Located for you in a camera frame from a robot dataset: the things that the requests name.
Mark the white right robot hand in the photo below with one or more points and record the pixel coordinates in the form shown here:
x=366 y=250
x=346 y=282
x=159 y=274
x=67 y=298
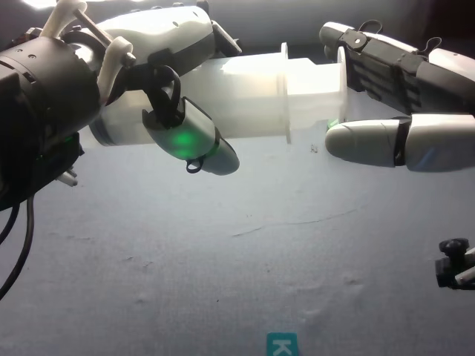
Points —
x=438 y=144

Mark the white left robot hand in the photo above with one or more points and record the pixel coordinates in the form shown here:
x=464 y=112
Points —
x=167 y=33

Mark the translucent white plastic cylinder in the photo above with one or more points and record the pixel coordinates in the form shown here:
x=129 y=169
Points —
x=252 y=96

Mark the grey table cloth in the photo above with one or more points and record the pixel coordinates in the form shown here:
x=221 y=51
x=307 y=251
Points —
x=185 y=259

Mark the teal letter K block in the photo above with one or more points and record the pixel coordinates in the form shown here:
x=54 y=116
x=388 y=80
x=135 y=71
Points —
x=282 y=345

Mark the black wrist camera white bracket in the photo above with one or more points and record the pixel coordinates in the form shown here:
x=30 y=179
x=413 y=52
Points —
x=451 y=267

